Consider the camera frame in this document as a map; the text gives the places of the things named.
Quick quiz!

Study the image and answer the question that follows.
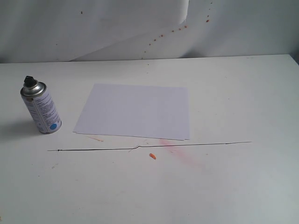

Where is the white backdrop paper sheet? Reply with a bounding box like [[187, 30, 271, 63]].
[[0, 0, 299, 63]]

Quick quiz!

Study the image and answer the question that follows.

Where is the silver spray can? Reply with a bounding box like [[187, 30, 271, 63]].
[[20, 76, 62, 134]]

